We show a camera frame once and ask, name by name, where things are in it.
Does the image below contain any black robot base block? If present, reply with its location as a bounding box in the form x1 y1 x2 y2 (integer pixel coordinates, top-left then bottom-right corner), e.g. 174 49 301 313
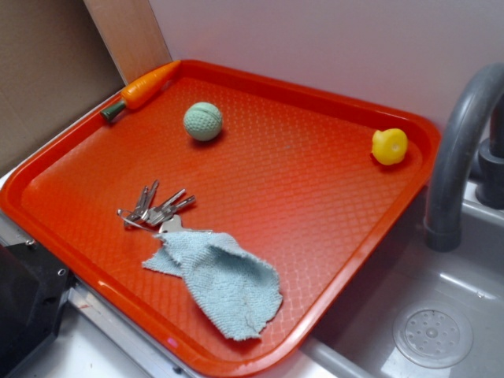
1 240 73 377

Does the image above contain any green textured ball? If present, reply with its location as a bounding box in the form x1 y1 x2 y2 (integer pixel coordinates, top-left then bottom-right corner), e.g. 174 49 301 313
183 102 223 142

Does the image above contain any orange plastic tray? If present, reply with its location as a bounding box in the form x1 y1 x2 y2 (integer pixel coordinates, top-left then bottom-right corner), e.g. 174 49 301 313
1 61 440 377

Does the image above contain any silver key bunch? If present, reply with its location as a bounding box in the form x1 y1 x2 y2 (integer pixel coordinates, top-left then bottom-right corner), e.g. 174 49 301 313
117 180 196 232

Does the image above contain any light blue cloth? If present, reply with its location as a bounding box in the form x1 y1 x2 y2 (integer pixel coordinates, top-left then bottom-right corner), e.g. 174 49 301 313
143 231 283 342

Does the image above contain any yellow rubber duck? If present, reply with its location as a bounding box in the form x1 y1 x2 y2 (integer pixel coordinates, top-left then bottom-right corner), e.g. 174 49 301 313
371 128 409 165

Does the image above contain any orange toy carrot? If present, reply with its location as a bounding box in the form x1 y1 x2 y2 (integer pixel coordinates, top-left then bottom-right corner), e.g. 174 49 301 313
100 61 181 122

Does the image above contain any grey toy faucet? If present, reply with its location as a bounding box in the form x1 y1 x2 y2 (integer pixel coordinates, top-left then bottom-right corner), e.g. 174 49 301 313
424 62 503 252

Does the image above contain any wooden board panel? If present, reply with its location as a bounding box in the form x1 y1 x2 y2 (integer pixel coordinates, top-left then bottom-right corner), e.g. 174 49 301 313
84 0 172 83

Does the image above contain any grey toy sink basin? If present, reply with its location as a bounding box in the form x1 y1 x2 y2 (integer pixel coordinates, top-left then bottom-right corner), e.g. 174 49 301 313
302 195 503 377

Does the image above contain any round sink drain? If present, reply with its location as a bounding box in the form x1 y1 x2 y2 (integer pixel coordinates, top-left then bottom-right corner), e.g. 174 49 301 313
392 301 473 369

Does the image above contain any dark grey faucet handle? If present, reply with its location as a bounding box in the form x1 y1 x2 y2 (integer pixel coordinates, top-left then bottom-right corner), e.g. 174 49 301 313
475 89 503 209

